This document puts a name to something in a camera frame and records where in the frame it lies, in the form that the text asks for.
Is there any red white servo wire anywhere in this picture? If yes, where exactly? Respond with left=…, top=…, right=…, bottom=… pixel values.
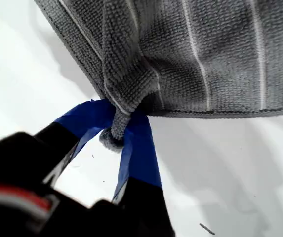
left=0, top=184, right=60, bottom=223

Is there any small black debris piece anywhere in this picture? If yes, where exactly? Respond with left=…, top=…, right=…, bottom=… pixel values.
left=199, top=223, right=216, bottom=235

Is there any grey striped towel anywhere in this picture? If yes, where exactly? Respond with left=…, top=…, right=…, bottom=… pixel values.
left=34, top=0, right=283, bottom=153

